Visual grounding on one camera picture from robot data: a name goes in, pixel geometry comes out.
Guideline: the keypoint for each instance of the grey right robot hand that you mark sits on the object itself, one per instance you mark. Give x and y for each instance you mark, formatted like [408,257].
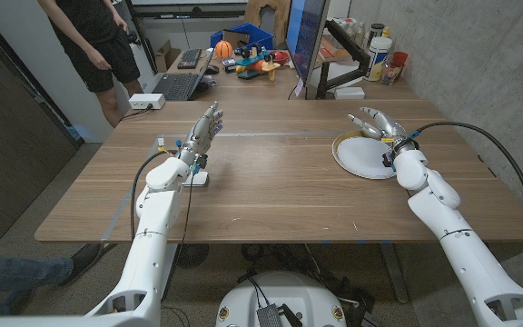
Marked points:
[381,125]

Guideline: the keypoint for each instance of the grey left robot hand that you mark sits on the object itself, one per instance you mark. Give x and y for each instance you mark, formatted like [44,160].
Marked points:
[202,131]

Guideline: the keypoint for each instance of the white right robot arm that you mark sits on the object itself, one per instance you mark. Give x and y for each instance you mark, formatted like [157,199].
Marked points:
[466,254]

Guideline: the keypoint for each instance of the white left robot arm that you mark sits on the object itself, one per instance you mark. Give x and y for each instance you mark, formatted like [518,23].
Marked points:
[152,245]

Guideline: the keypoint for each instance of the white paper plate gold rim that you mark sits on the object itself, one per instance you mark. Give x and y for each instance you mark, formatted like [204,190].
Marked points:
[361,156]

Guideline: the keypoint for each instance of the small white flat box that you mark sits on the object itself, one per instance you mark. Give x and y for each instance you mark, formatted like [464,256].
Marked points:
[349,93]

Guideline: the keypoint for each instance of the white rectangular block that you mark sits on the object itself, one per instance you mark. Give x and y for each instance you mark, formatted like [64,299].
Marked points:
[200,178]

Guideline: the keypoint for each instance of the black laptop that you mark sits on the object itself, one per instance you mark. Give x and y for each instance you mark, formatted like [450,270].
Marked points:
[177,86]

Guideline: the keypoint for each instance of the black computer mouse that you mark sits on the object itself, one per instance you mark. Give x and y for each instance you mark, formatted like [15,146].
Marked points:
[212,69]

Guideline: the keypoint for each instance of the white power strip box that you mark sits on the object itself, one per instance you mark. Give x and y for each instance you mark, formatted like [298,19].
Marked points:
[145,101]

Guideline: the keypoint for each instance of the white plastic canister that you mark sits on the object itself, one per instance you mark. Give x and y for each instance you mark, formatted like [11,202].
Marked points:
[377,59]

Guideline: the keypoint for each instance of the red cup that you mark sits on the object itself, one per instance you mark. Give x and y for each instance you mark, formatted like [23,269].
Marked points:
[400,59]

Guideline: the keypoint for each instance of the black keyboard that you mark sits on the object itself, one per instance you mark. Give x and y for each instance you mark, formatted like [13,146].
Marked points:
[190,58]

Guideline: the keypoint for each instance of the brown cardboard box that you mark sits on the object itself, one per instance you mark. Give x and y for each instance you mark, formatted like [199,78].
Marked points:
[167,56]

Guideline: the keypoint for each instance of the orange toy basketball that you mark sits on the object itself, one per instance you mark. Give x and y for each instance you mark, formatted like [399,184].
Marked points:
[224,50]

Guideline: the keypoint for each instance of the colourful toy airplane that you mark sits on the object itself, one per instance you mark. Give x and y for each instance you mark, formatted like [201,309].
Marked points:
[257,66]

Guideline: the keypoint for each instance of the dark lidded bottle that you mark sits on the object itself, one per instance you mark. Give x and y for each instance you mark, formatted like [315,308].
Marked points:
[376,32]

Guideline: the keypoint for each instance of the red bowl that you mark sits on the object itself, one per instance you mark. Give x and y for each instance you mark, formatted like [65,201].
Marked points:
[282,56]

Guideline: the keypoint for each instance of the blue plastic bin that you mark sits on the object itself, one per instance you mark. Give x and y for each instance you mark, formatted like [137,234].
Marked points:
[261,36]

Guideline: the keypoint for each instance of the black computer monitor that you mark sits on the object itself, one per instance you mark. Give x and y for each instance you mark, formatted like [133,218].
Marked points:
[306,32]

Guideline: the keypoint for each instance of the round black floor fan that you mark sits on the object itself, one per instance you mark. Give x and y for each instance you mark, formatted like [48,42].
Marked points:
[192,255]

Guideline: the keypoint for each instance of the wooden cutout board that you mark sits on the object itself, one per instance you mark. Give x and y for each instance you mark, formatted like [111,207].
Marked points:
[282,13]

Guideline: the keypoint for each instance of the standing person in black clothes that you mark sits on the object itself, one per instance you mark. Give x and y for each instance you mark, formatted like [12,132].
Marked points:
[89,45]

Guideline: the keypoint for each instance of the grey metal table leg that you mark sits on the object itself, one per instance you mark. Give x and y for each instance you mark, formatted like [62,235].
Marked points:
[394,272]

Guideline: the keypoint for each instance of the white robot torso base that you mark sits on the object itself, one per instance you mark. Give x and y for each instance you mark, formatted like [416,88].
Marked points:
[298,295]

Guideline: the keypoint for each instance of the dark wooden cabinet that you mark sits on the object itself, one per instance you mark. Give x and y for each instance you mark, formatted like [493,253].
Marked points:
[12,136]

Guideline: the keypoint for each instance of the seated person's jeans leg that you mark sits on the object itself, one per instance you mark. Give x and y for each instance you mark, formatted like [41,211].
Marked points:
[12,274]

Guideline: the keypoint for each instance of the whiteboard with black frame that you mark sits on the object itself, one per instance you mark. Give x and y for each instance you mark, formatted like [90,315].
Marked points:
[189,10]

